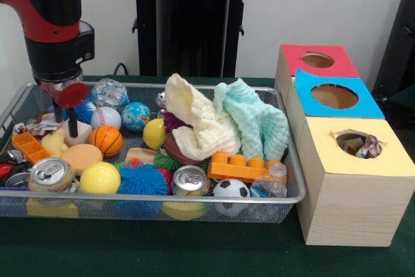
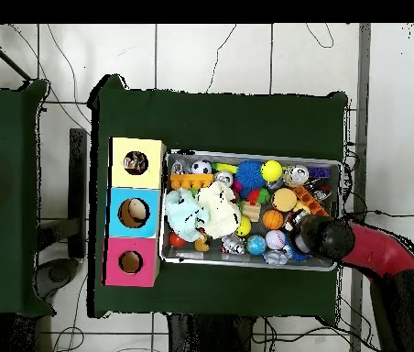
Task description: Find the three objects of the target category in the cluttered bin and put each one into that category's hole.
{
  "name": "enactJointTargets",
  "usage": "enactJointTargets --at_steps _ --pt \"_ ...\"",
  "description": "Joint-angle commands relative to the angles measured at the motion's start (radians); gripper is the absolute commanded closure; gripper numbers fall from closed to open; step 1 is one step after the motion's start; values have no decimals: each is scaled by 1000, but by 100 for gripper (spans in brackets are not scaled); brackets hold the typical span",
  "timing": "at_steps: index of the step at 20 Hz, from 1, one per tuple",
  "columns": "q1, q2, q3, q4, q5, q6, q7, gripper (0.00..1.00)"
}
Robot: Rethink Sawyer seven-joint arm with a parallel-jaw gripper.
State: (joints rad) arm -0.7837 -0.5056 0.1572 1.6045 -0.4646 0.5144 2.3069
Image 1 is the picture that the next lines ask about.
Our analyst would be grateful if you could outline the yellow smooth ball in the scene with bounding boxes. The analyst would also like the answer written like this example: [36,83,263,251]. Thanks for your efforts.
[79,162,122,195]

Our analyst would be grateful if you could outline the dark green side table cloth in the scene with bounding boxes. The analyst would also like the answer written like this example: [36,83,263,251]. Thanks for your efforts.
[390,87,415,104]

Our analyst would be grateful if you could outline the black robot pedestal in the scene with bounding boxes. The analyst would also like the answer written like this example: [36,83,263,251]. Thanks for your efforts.
[125,0,261,78]

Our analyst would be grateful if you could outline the black upright panel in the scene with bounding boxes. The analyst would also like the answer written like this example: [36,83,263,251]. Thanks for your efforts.
[372,0,415,98]

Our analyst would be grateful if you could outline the blue and green globe ball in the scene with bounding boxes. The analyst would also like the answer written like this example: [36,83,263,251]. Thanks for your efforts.
[121,101,151,132]

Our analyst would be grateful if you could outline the black and white soccer ball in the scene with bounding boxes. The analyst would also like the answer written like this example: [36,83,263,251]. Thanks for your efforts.
[213,178,251,217]

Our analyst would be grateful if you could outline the thin black looped cable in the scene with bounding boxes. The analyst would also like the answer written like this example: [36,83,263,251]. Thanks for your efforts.
[113,62,129,77]

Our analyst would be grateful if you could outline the blue spiky rubber ball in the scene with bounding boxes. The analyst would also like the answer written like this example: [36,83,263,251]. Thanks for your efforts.
[117,160,171,197]
[47,97,97,124]

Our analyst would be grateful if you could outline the light teal waffle cloth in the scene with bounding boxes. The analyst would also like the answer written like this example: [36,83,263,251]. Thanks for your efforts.
[213,78,289,161]

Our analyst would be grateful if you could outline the cream waffle cloth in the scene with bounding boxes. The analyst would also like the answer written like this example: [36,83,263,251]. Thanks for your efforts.
[163,73,243,160]

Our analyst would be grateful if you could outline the white toy baseball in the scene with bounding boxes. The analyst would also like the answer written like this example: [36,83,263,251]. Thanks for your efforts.
[90,106,123,130]

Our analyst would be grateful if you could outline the shallow wire mesh bin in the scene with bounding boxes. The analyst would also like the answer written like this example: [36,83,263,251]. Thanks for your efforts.
[0,80,307,224]

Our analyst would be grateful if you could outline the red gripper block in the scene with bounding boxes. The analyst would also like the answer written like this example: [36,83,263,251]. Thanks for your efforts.
[38,79,89,138]

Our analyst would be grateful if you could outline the red white blue cloth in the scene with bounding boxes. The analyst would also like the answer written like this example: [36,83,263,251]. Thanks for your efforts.
[12,113,62,137]

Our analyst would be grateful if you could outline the wooden box with three holes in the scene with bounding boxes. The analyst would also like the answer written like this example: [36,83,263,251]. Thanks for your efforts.
[274,44,415,247]

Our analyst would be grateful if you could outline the orange toy basketball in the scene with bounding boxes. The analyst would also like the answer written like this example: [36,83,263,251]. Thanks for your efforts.
[88,125,124,158]

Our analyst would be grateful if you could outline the orange toy building block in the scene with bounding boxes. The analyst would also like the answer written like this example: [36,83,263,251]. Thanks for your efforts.
[207,152,288,183]

